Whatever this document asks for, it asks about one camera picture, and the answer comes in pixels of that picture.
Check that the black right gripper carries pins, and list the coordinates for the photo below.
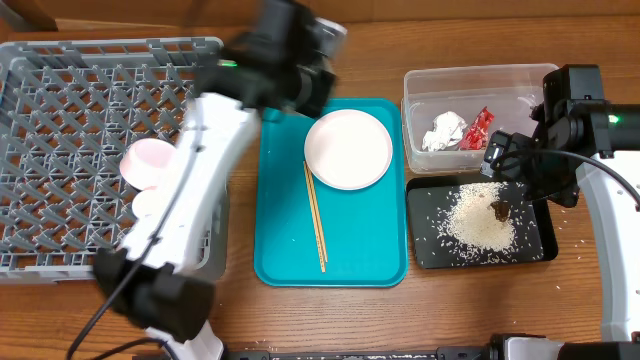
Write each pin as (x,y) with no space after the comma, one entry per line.
(542,181)

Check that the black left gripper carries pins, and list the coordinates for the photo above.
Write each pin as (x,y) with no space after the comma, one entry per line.
(327,82)

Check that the red snack wrapper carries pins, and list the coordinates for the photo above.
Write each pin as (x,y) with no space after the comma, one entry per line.
(477,135)

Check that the white tissue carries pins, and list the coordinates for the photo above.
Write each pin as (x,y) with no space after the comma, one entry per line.
(448,130)

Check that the small pink-white bowl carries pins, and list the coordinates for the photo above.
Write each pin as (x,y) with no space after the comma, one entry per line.
(145,162)

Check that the cream white cup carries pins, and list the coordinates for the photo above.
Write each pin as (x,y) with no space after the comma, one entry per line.
(147,202)

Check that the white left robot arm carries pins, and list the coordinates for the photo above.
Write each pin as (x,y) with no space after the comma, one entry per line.
(282,63)

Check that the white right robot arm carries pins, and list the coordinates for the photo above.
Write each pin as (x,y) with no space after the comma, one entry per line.
(583,146)

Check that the black waste tray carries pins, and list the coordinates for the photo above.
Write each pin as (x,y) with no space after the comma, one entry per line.
(430,250)

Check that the brown food scrap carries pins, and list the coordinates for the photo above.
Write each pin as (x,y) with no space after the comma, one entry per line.
(501,210)

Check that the large white plate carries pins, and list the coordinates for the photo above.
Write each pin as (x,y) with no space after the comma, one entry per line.
(348,149)

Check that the pile of rice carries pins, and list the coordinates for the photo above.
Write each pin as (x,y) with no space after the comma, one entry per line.
(477,220)

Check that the wooden chopstick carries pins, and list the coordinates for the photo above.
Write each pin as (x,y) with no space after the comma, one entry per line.
(315,216)
(324,243)

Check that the clear plastic bin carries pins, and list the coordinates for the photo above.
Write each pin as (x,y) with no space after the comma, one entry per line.
(509,92)

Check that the teal plastic tray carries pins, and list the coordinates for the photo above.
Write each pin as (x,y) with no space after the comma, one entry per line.
(365,230)

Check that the grey dish rack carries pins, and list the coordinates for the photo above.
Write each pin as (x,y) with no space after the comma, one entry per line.
(69,111)

